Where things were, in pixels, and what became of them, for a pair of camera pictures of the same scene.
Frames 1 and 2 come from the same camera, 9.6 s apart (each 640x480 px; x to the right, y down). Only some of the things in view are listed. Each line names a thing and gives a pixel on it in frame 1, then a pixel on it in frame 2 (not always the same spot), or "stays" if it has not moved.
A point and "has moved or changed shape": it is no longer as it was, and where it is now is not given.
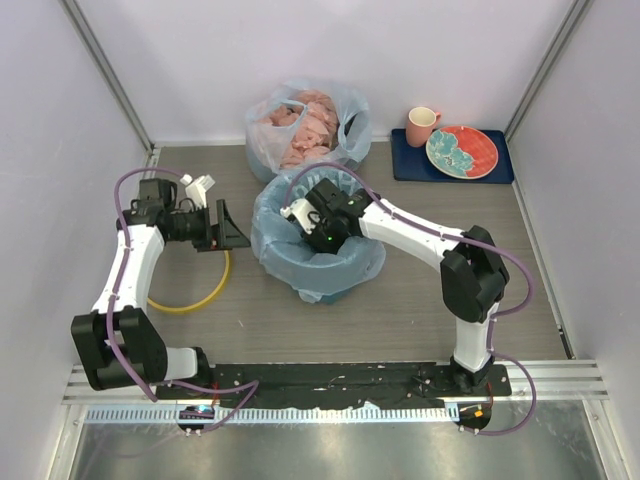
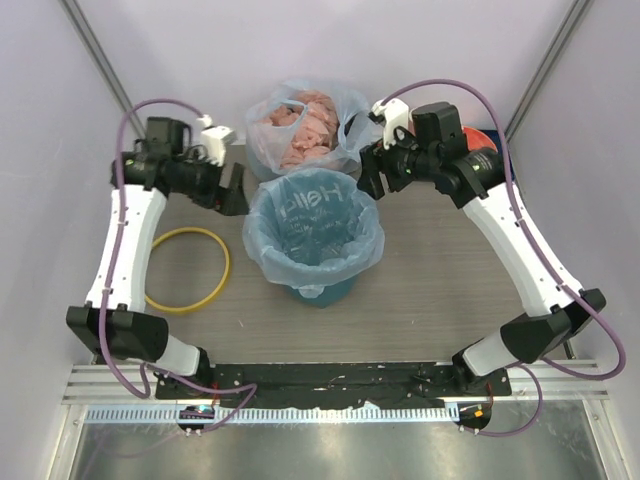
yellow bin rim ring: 186,308 stays
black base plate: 334,384 stays
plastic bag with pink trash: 299,125 stays
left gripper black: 229,235 → 236,203
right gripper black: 314,241 → 375,159
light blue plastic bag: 289,257 has moved or changed shape
